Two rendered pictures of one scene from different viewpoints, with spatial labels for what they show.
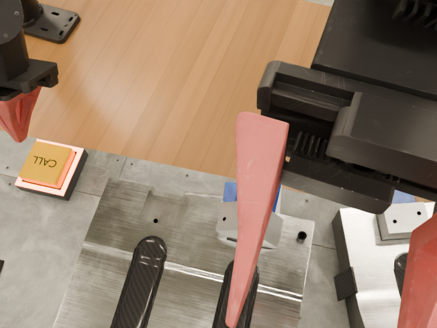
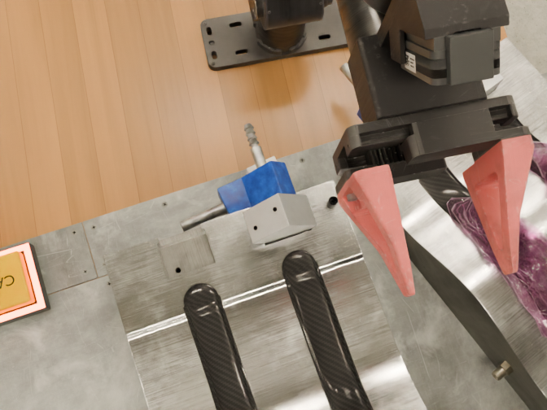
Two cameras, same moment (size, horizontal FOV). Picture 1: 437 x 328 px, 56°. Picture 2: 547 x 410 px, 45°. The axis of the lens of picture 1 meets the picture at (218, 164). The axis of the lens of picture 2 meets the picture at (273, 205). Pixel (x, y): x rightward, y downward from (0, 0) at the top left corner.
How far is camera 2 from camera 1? 0.24 m
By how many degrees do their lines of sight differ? 20
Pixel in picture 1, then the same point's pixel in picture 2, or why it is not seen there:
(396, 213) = not seen: hidden behind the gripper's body
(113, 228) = (147, 303)
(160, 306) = (243, 342)
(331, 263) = not seen: hidden behind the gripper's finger
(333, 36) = (379, 93)
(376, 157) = (439, 154)
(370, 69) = (413, 105)
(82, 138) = (10, 231)
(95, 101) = not seen: outside the picture
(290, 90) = (369, 138)
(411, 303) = (490, 221)
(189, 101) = (108, 119)
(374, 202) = (435, 171)
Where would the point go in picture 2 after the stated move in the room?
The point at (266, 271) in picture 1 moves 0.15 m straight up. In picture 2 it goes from (318, 251) to (339, 219)
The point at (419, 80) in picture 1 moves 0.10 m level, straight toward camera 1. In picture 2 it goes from (443, 98) to (449, 271)
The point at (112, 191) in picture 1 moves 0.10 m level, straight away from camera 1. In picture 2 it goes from (117, 268) to (27, 241)
